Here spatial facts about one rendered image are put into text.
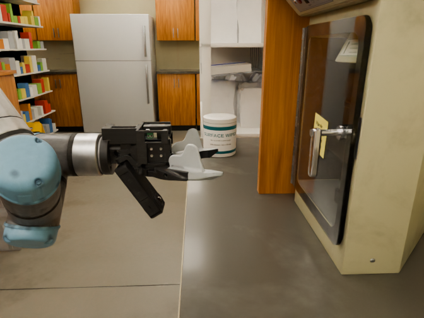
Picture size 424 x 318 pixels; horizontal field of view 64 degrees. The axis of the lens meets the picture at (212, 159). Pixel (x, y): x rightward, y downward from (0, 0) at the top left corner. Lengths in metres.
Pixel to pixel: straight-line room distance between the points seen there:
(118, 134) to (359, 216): 0.44
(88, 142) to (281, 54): 0.54
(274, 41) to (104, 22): 4.78
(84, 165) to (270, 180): 0.56
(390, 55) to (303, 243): 0.41
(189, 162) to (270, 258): 0.28
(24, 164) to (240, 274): 0.42
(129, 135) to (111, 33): 4.99
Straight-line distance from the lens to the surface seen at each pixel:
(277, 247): 0.75
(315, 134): 0.62
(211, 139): 1.28
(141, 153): 0.57
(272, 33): 0.91
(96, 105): 5.69
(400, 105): 0.61
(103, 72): 5.59
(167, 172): 0.55
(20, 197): 0.45
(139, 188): 0.60
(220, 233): 0.79
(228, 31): 1.92
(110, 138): 0.59
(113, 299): 2.12
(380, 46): 0.58
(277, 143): 0.95
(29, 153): 0.45
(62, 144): 0.61
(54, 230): 0.59
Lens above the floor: 1.34
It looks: 18 degrees down
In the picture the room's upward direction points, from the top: straight up
